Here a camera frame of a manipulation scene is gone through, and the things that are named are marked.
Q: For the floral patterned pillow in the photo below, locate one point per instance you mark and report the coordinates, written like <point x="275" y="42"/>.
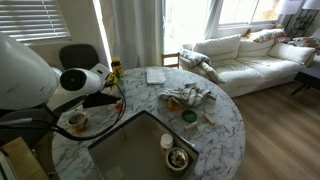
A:
<point x="266" y="35"/>

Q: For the natural wooden chair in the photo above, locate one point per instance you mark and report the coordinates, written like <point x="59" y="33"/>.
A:
<point x="170" y="60"/>

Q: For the grey patterned blanket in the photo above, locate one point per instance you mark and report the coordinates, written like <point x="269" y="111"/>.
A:
<point x="203" y="65"/>

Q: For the dark office chair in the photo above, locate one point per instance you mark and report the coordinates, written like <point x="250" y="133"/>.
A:
<point x="78" y="56"/>

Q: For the yellow printed packet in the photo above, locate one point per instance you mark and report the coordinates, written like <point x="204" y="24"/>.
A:
<point x="112" y="78"/>

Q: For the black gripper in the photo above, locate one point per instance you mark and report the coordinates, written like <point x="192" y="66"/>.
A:
<point x="100" y="100"/>

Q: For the round bowl with scraps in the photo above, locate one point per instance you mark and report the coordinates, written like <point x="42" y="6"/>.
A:
<point x="177" y="159"/>

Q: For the small green bottle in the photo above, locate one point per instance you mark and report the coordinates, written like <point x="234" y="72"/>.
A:
<point x="120" y="86"/>

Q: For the white folded cloth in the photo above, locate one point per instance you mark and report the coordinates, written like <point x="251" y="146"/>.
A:
<point x="155" y="76"/>

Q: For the brown cardboard box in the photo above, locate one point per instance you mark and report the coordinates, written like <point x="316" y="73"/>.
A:
<point x="23" y="163"/>

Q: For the white window blinds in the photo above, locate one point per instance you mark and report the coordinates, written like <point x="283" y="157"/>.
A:
<point x="33" y="20"/>

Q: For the potted plant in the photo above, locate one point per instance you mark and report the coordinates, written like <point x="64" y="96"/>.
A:
<point x="301" y="23"/>

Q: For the small white jar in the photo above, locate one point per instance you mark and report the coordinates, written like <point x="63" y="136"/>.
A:
<point x="166" y="142"/>

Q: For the orange snack packet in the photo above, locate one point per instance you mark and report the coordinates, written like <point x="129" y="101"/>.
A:
<point x="174" y="104"/>

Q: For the striped crumpled cloth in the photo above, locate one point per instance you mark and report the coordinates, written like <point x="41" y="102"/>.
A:
<point x="190" y="93"/>

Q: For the white black Franka robot arm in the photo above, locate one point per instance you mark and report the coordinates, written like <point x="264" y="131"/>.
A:
<point x="23" y="73"/>

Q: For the white sofa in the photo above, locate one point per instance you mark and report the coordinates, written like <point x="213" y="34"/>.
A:
<point x="253" y="63"/>

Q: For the white lamp shade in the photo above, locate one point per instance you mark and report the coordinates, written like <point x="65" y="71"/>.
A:
<point x="290" y="6"/>

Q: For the dark coffee table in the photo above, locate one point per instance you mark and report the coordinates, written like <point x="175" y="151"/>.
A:
<point x="308" y="78"/>

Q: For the plain wooden block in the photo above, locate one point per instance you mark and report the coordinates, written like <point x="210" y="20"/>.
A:
<point x="191" y="125"/>
<point x="209" y="118"/>

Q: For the brown jar with yellow lid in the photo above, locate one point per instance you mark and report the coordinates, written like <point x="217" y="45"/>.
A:
<point x="116" y="66"/>

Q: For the sheer white curtain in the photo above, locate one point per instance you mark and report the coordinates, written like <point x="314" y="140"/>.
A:
<point x="133" y="30"/>

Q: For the green round lid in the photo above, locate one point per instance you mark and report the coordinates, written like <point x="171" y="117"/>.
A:
<point x="189" y="116"/>

